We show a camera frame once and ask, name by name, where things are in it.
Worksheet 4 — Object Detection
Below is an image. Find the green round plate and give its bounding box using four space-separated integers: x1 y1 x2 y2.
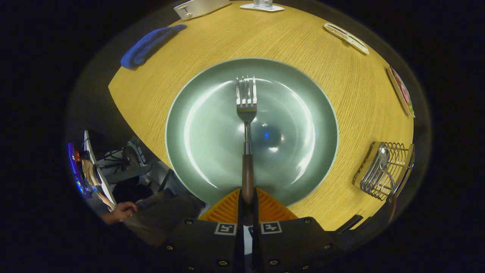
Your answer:
165 58 339 207

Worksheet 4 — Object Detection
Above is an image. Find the white framed display screen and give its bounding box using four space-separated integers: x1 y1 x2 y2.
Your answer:
68 130 117 207

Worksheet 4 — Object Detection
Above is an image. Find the spoon with wooden handle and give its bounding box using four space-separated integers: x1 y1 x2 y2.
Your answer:
373 147 398 224

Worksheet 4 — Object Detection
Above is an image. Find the white divided dish with beans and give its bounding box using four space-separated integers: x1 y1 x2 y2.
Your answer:
324 22 370 55

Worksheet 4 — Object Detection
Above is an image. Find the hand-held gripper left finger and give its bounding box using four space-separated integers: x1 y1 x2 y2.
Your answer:
157 188 247 273

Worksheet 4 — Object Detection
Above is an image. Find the fork with wooden handle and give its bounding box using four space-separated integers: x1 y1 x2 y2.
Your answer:
236 75 258 207

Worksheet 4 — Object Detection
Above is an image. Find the white plate with food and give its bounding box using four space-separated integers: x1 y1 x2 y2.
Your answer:
387 65 416 118

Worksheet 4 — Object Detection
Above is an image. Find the blue folded cloth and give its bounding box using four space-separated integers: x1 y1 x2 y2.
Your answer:
120 24 188 69

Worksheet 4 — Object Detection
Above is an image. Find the white toaster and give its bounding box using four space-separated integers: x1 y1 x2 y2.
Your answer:
174 0 232 20

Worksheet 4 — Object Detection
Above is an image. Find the metal wire basket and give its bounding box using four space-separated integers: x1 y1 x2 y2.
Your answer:
353 141 415 201

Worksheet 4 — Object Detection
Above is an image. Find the white square coaster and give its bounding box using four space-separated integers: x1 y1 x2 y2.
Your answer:
239 3 285 12

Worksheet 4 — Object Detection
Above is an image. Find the person's leg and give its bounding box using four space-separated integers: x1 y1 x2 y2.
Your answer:
123 189 207 247

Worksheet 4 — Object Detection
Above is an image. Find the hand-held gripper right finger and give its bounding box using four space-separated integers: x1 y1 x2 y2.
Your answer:
250 188 341 273

